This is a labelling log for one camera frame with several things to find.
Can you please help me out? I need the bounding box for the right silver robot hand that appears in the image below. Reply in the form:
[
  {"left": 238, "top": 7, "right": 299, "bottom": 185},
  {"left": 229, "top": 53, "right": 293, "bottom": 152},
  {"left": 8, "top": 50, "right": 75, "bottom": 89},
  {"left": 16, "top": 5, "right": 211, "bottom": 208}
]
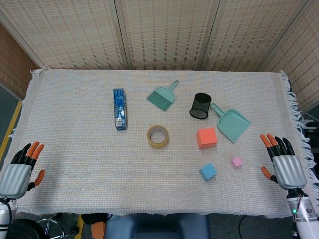
[{"left": 260, "top": 133, "right": 308, "bottom": 192}]

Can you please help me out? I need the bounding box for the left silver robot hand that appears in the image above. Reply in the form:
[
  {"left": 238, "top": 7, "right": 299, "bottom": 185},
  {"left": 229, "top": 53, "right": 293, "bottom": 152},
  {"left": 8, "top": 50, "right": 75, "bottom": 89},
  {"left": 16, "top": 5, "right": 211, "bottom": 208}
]
[{"left": 0, "top": 141, "right": 46, "bottom": 199}]

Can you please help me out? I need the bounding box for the small pink foam cube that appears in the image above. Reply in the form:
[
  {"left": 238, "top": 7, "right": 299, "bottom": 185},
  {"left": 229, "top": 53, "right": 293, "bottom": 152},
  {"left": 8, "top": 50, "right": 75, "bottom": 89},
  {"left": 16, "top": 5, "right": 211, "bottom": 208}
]
[{"left": 231, "top": 156, "right": 243, "bottom": 169}]

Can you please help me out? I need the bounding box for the blue foam cube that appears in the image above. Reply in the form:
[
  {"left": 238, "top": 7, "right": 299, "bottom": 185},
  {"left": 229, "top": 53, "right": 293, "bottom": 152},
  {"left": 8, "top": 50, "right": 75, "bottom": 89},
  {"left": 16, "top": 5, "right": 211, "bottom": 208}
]
[{"left": 199, "top": 163, "right": 218, "bottom": 182}]

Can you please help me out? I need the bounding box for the orange foam cube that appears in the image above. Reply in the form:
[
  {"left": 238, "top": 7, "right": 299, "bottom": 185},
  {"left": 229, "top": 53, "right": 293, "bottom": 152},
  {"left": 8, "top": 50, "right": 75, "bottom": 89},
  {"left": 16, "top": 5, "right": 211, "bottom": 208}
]
[{"left": 196, "top": 127, "right": 218, "bottom": 150}]

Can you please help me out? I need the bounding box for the teal hand brush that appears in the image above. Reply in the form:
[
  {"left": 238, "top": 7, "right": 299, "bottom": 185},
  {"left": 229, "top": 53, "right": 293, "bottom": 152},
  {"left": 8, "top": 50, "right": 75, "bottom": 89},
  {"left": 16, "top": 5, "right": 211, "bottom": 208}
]
[{"left": 147, "top": 80, "right": 179, "bottom": 112}]

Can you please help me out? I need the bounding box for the black ribbed robot cover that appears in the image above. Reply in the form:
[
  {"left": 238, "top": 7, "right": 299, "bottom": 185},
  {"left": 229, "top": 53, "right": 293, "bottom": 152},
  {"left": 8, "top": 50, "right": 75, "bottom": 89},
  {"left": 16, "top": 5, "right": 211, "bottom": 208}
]
[{"left": 0, "top": 218, "right": 47, "bottom": 239}]

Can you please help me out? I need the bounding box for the teal dustpan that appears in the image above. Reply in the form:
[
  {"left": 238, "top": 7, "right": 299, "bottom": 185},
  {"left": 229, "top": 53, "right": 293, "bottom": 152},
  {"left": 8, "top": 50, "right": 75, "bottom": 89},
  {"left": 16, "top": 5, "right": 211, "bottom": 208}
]
[{"left": 210, "top": 103, "right": 251, "bottom": 144}]

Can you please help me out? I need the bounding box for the white woven fringed tablecloth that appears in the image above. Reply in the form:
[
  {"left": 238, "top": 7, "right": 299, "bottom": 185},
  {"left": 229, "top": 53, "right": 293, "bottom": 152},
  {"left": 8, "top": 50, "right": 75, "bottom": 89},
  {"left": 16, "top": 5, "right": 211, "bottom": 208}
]
[{"left": 8, "top": 68, "right": 319, "bottom": 217}]

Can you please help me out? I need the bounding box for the black fabric bundle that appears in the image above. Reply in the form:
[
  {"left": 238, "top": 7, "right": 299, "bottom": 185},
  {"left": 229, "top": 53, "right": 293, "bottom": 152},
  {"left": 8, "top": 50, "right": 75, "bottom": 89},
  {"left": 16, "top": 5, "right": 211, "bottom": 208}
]
[{"left": 81, "top": 213, "right": 113, "bottom": 225}]

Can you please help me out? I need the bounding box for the orange box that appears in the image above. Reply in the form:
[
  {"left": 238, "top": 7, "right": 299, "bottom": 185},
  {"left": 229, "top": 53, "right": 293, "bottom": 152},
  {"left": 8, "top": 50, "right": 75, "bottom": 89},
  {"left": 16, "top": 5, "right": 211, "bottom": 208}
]
[{"left": 91, "top": 221, "right": 107, "bottom": 239}]

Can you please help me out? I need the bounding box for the black mesh pen cup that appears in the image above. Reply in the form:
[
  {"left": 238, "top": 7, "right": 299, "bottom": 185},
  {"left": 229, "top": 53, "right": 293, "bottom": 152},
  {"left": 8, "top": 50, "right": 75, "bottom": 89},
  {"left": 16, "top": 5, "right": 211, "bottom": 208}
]
[{"left": 189, "top": 93, "right": 212, "bottom": 120}]

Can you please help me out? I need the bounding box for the woven bamboo screen panel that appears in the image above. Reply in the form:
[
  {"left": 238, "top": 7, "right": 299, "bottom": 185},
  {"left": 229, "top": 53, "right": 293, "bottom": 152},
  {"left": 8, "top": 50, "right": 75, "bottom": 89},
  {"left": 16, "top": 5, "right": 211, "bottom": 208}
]
[
  {"left": 114, "top": 0, "right": 220, "bottom": 71},
  {"left": 0, "top": 0, "right": 125, "bottom": 70},
  {"left": 201, "top": 0, "right": 310, "bottom": 73},
  {"left": 261, "top": 0, "right": 319, "bottom": 110}
]

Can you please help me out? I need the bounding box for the brown woven screen panel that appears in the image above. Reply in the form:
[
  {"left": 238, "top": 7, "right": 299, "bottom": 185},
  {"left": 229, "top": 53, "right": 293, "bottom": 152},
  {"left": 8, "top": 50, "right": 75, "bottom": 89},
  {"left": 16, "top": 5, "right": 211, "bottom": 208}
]
[{"left": 0, "top": 22, "right": 38, "bottom": 100}]

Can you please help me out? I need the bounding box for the blue plastic wrapped package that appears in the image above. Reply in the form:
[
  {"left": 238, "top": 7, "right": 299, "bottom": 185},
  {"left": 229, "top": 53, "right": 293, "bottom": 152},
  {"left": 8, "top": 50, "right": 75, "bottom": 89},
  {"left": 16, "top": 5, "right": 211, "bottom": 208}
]
[{"left": 113, "top": 88, "right": 129, "bottom": 131}]

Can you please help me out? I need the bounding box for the brown packing tape roll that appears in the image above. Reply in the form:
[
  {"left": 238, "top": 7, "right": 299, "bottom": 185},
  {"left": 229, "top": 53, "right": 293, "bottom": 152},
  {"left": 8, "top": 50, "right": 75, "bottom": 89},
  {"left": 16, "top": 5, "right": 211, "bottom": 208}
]
[{"left": 146, "top": 124, "right": 169, "bottom": 149}]

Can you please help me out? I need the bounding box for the blue padded seat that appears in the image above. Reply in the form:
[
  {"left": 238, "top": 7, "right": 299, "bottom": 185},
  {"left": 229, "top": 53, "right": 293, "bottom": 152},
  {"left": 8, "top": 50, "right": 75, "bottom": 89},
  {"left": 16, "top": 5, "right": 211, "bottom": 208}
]
[{"left": 104, "top": 214, "right": 210, "bottom": 239}]

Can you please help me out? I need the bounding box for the white metal bracket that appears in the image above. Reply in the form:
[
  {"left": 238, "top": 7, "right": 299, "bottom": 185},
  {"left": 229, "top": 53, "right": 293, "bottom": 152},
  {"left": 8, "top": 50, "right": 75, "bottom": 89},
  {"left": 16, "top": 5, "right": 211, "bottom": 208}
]
[{"left": 298, "top": 113, "right": 317, "bottom": 130}]

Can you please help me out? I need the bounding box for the chrome stool frame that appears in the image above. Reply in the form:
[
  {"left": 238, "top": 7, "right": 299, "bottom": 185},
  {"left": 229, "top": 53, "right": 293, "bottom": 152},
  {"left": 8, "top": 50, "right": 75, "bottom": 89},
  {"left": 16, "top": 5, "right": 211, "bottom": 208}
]
[{"left": 37, "top": 215, "right": 77, "bottom": 239}]

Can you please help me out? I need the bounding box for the black cable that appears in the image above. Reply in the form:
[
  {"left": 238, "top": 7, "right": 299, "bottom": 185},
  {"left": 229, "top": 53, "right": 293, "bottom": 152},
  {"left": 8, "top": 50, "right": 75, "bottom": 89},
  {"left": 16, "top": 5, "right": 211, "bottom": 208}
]
[{"left": 238, "top": 215, "right": 250, "bottom": 239}]

